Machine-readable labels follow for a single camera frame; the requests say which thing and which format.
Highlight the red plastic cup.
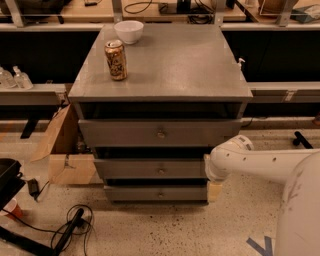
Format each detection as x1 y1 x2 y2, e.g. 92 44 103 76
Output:
0 198 23 220

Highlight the grey bottom drawer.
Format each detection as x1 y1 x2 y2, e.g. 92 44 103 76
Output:
104 186 207 201

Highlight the grey top drawer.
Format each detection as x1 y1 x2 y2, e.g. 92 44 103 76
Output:
79 120 241 147

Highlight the clear sanitizer bottle right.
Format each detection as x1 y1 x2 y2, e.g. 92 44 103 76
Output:
13 66 33 90

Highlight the clear sanitizer bottle left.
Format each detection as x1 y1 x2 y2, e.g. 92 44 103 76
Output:
0 67 17 88

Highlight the small white pump bottle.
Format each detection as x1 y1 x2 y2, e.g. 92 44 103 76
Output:
237 58 245 70

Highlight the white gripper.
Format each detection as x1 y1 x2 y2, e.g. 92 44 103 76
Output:
207 182 222 203

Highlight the grey drawer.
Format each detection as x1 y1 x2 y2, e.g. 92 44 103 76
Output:
104 186 207 201
79 120 241 147
94 159 206 179

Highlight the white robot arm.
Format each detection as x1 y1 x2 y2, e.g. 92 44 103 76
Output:
204 135 320 256

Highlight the black coiled cable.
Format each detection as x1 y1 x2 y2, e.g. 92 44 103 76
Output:
0 203 95 256

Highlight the gold soda can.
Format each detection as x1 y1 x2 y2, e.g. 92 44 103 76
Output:
104 40 127 81

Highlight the open cardboard box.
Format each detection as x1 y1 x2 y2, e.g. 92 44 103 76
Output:
30 105 99 185

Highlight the black bin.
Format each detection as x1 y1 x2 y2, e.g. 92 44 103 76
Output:
0 158 25 210

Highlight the grey drawer cabinet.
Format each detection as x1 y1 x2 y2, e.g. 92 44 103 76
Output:
67 23 254 205

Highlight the black stand leg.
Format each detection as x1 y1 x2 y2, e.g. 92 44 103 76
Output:
0 208 84 256

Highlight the black power adapter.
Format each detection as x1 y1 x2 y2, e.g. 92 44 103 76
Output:
27 179 40 198

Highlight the clear sanitizer bottle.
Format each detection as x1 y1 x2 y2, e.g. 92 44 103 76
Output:
13 66 33 90
0 67 17 88

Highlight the white ceramic bowl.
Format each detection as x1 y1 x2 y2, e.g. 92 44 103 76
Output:
114 20 144 44

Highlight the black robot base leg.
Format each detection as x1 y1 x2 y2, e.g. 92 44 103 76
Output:
293 131 313 149

